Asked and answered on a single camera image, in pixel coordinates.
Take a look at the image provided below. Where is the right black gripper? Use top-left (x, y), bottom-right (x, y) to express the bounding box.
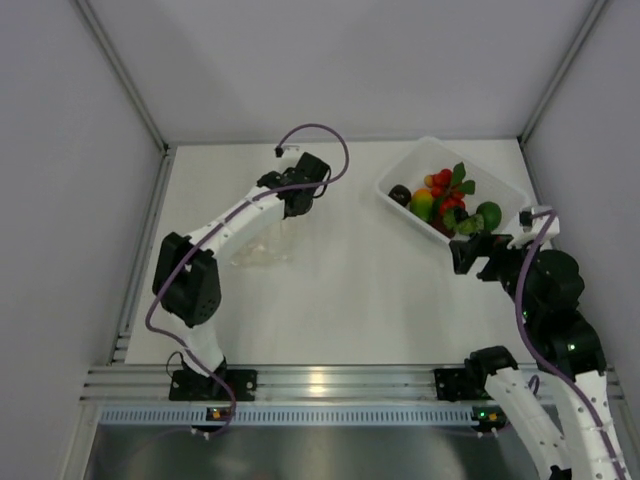
top-left (449, 228), bottom-right (542, 318)

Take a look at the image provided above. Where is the dark fake grape bunch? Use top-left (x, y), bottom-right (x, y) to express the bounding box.
top-left (442, 207), bottom-right (485, 236)

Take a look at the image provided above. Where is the fake strawberry bunch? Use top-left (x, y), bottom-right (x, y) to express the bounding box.
top-left (423, 162), bottom-right (476, 220)

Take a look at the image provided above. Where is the clear zip top bag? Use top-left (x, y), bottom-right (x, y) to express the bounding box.
top-left (231, 220), bottom-right (297, 268)

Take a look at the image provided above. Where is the dark purple fake plum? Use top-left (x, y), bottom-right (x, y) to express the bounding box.
top-left (388, 184), bottom-right (412, 207)

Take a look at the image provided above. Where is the dark red fake fruit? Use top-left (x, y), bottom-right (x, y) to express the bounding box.
top-left (430, 217), bottom-right (456, 239)

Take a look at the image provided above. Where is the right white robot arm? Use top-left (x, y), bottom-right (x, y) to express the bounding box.
top-left (449, 234), bottom-right (630, 479)

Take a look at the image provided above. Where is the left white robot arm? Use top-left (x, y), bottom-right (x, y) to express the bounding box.
top-left (145, 152), bottom-right (333, 400)

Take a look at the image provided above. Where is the white plastic basket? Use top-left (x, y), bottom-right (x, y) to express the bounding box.
top-left (374, 137), bottom-right (531, 244)

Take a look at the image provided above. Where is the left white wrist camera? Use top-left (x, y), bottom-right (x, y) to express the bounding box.
top-left (275, 144), bottom-right (302, 169)

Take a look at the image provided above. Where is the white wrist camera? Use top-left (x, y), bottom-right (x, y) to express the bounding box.
top-left (275, 144), bottom-right (302, 169)
top-left (507, 205), bottom-right (560, 250)

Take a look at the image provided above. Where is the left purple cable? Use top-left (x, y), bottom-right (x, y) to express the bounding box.
top-left (144, 122), bottom-right (351, 436)

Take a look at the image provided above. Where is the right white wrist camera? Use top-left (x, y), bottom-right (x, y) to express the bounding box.
top-left (507, 205), bottom-right (560, 250)

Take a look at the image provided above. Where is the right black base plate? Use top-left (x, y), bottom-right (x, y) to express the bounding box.
top-left (433, 367), bottom-right (491, 402)

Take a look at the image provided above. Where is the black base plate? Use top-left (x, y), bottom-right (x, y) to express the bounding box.
top-left (433, 367), bottom-right (491, 402)
top-left (168, 368), bottom-right (257, 402)

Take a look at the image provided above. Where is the right frame post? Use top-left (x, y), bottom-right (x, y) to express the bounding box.
top-left (517, 0), bottom-right (612, 147)

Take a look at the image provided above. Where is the frame post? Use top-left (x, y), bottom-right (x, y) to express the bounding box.
top-left (517, 0), bottom-right (612, 147)
top-left (71, 0), bottom-right (169, 154)

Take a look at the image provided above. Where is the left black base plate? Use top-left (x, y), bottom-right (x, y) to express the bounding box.
top-left (168, 368), bottom-right (257, 402)

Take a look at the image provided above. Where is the left frame post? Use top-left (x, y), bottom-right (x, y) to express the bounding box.
top-left (71, 0), bottom-right (169, 154)

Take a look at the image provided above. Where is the aluminium mounting rail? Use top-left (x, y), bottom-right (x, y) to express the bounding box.
top-left (79, 363), bottom-right (626, 402)

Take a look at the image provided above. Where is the slotted grey cable duct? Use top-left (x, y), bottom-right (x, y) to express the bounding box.
top-left (99, 405), bottom-right (506, 428)

